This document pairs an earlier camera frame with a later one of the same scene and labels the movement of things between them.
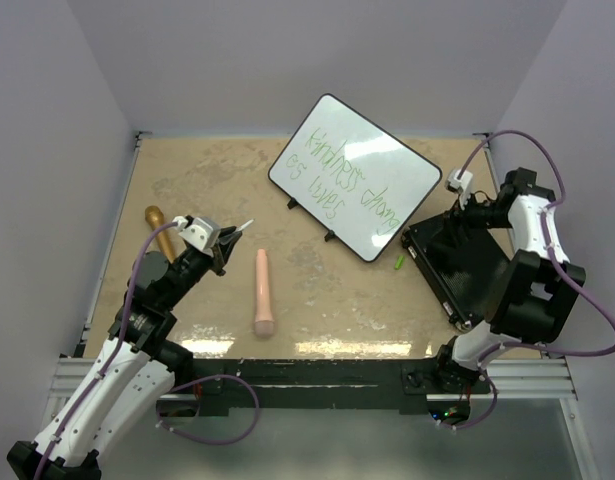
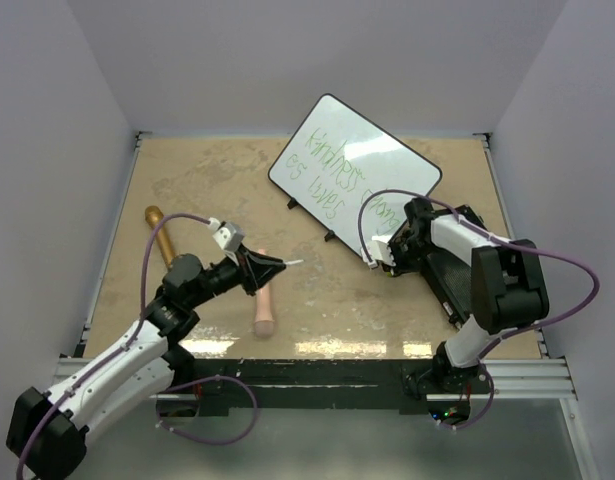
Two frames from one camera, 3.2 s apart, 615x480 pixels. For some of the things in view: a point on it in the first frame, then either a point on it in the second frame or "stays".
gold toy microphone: [155, 218] stays
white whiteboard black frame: [357, 179] stays
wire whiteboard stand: [293, 202] stays
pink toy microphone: [265, 321] stays
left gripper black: [227, 240] to [252, 280]
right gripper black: [457, 216] to [399, 268]
